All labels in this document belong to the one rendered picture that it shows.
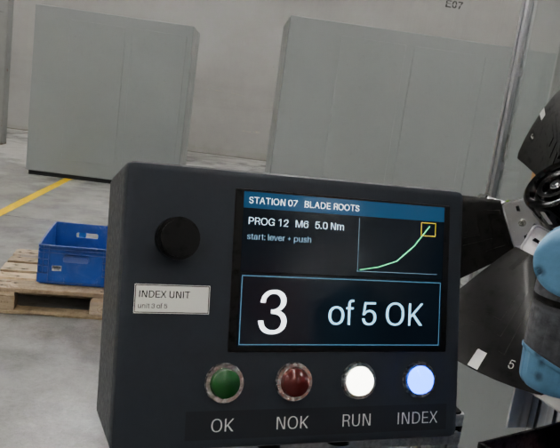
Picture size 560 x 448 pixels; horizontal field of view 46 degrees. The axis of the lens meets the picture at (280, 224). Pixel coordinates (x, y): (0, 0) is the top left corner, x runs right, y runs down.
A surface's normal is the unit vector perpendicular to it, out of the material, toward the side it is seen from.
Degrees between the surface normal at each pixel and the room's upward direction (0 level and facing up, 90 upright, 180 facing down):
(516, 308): 50
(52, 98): 90
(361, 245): 75
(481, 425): 90
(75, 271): 90
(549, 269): 90
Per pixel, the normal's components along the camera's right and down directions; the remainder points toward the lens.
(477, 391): -0.94, -0.07
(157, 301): 0.33, -0.04
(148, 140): 0.05, 0.20
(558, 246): -0.56, 0.09
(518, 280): -0.13, -0.48
